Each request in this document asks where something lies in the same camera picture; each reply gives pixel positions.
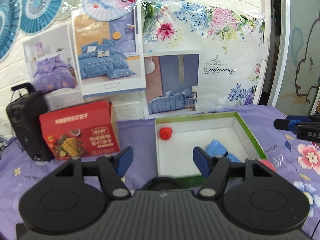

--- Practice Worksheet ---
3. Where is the blue cloth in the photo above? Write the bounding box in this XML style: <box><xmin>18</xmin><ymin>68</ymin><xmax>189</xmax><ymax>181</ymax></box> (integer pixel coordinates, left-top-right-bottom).
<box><xmin>206</xmin><ymin>140</ymin><xmax>241</xmax><ymax>163</ymax></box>

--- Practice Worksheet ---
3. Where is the purple floral tablecloth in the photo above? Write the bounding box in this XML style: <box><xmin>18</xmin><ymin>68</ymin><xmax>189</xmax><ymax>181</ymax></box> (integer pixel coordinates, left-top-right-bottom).
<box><xmin>1</xmin><ymin>106</ymin><xmax>319</xmax><ymax>239</ymax></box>

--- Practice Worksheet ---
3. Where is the green white cardboard box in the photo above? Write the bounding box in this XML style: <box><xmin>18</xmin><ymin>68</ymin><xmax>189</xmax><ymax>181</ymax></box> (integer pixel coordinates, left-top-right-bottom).
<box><xmin>155</xmin><ymin>112</ymin><xmax>266</xmax><ymax>188</ymax></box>

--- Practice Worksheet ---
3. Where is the cartoon painted door panel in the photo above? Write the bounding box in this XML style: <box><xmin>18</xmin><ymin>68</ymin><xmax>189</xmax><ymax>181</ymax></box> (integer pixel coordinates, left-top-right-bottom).
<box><xmin>275</xmin><ymin>0</ymin><xmax>319</xmax><ymax>115</ymax></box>

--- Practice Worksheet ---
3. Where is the pink lid plastic jar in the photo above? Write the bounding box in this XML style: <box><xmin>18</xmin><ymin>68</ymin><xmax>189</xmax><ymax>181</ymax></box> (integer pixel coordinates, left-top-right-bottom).
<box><xmin>259</xmin><ymin>159</ymin><xmax>276</xmax><ymax>172</ymax></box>

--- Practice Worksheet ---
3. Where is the red cracker box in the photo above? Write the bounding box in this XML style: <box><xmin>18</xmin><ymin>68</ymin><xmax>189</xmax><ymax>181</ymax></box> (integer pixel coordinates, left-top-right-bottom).
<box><xmin>39</xmin><ymin>100</ymin><xmax>120</xmax><ymax>160</ymax></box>

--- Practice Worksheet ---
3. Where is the red pompom ball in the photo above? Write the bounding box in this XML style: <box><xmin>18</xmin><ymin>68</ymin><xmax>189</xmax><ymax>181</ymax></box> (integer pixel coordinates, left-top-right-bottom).
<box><xmin>159</xmin><ymin>127</ymin><xmax>172</xmax><ymax>140</ymax></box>

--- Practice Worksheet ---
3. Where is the striped bedding poster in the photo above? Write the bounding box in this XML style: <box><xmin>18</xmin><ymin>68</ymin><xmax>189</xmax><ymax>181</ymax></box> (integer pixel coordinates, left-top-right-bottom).
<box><xmin>141</xmin><ymin>50</ymin><xmax>205</xmax><ymax>119</ymax></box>

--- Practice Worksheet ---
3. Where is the floral white bedding package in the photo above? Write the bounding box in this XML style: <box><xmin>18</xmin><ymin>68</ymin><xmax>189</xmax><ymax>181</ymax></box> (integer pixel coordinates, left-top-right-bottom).
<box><xmin>142</xmin><ymin>2</ymin><xmax>265</xmax><ymax>112</ymax></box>

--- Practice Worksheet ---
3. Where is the black speaker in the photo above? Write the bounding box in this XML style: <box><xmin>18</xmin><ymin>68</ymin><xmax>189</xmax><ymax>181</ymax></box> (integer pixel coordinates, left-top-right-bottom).
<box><xmin>6</xmin><ymin>82</ymin><xmax>54</xmax><ymax>161</ymax></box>

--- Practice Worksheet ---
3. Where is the blue bedding poster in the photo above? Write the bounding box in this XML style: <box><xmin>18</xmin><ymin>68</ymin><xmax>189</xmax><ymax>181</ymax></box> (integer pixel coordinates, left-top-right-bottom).
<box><xmin>72</xmin><ymin>7</ymin><xmax>146</xmax><ymax>98</ymax></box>

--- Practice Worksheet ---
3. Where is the purple bedding poster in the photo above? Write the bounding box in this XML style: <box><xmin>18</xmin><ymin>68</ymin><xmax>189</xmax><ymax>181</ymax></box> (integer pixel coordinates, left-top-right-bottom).
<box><xmin>22</xmin><ymin>23</ymin><xmax>84</xmax><ymax>111</ymax></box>

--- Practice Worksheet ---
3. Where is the teal paper fan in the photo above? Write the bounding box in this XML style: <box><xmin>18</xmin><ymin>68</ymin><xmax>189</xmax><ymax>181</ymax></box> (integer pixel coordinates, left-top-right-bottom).
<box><xmin>20</xmin><ymin>0</ymin><xmax>64</xmax><ymax>35</ymax></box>

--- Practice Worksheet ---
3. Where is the blue paper fan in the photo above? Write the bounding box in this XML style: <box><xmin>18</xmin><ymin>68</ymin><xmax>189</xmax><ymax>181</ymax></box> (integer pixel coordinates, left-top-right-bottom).
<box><xmin>1</xmin><ymin>0</ymin><xmax>22</xmax><ymax>61</ymax></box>

